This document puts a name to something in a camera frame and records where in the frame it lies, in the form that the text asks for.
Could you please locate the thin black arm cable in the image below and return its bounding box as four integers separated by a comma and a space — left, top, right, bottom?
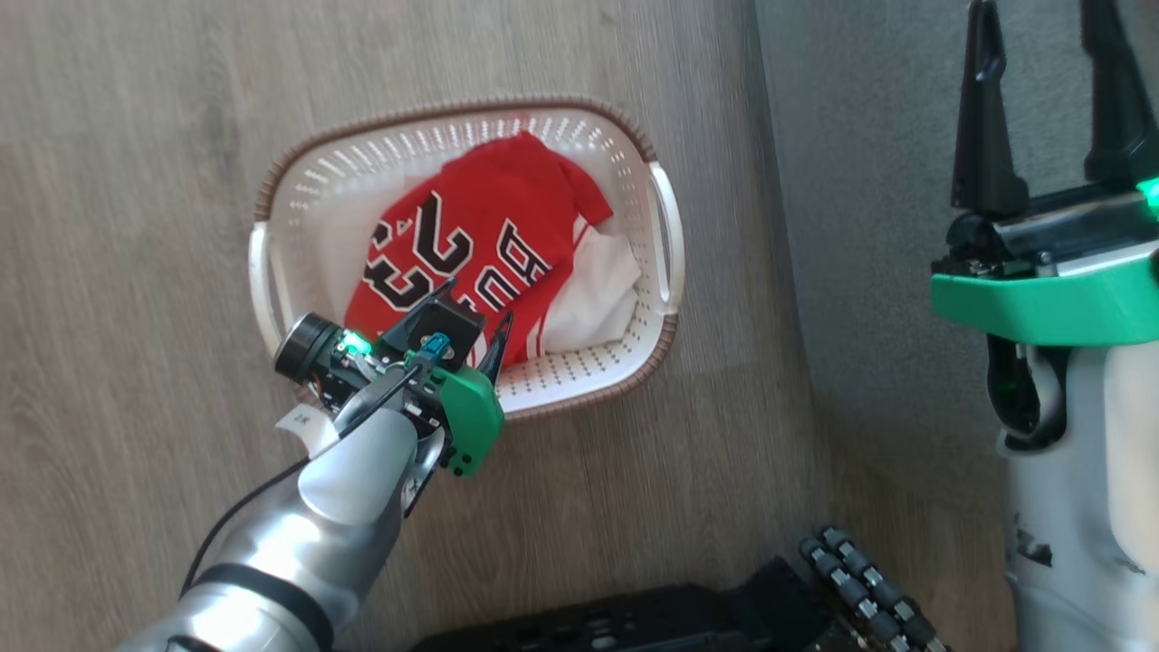
179, 457, 313, 599

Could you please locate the black roller wheel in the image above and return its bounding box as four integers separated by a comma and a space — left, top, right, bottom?
797, 525, 948, 652

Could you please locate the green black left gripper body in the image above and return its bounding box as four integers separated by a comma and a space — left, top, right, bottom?
273, 312, 506, 479

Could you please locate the white paper tag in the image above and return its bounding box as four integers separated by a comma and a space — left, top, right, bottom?
274, 406, 338, 458

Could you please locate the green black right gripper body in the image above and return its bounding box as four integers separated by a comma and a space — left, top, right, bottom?
931, 177, 1159, 347

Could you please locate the grey fabric sofa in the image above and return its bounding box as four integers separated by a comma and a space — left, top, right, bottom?
754, 0, 1159, 508

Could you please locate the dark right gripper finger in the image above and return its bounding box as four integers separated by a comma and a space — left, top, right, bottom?
950, 0, 1031, 217
1079, 0, 1159, 187

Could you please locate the thick black camera cable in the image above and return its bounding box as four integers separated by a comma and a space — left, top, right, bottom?
333, 335, 454, 431

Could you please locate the white woven laundry basket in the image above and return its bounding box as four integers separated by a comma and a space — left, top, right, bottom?
248, 96, 686, 423

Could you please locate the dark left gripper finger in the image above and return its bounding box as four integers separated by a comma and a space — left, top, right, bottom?
375, 277, 459, 351
478, 311, 515, 384

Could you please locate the red and white basketball jersey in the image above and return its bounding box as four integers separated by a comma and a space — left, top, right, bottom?
344, 131, 646, 370

